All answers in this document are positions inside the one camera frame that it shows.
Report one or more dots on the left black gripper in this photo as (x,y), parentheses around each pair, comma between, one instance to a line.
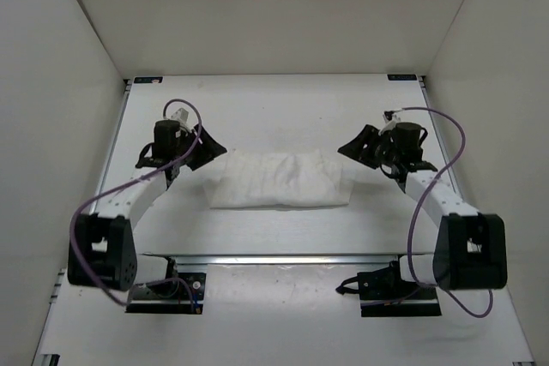
(208,149)

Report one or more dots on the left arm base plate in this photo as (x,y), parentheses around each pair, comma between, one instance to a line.
(172,298)

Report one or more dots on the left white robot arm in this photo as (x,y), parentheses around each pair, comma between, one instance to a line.
(103,251)

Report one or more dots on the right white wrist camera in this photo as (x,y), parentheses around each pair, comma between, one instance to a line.
(391,119)

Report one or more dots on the left aluminium table rail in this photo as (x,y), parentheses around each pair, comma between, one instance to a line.
(114,136)

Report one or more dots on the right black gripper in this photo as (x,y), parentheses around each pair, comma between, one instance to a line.
(356,150)

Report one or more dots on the left blue corner sticker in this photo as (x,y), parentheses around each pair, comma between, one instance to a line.
(148,79)

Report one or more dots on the right aluminium table rail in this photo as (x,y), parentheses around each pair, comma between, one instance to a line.
(444,129)

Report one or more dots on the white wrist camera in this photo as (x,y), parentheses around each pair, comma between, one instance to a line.
(181,116)
(391,119)

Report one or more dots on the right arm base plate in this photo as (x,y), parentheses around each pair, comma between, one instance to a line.
(383,294)

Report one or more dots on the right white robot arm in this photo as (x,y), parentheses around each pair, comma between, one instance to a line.
(470,250)

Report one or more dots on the white skirt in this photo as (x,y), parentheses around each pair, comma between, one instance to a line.
(287,180)

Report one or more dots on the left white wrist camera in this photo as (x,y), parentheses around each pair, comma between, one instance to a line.
(181,116)

